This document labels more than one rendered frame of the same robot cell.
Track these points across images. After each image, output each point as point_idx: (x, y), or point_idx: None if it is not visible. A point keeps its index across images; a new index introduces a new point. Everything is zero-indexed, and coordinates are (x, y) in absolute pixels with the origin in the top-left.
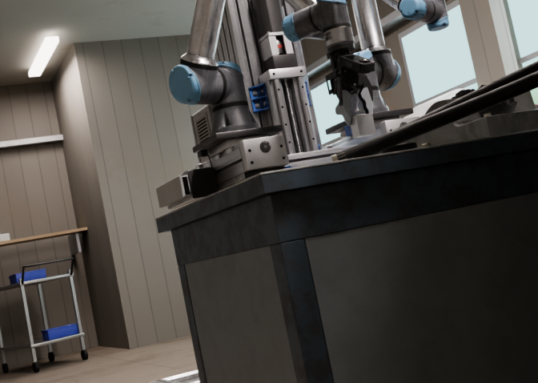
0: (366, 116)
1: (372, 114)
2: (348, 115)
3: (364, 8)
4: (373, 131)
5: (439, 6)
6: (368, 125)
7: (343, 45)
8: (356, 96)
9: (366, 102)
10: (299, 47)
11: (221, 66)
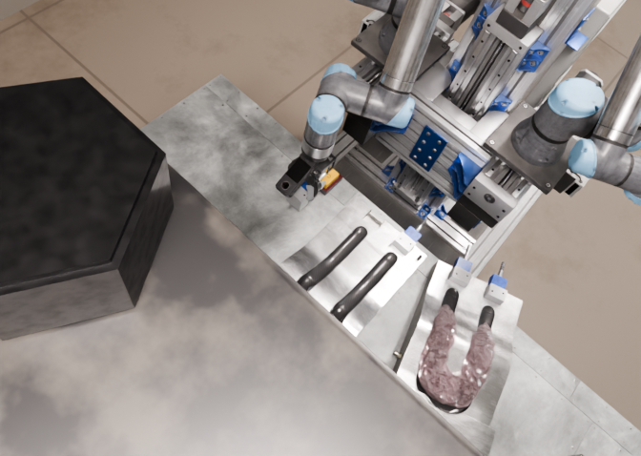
0: (296, 198)
1: (501, 156)
2: None
3: None
4: (297, 209)
5: (638, 188)
6: (295, 203)
7: (303, 153)
8: (529, 125)
9: (307, 193)
10: (577, 13)
11: None
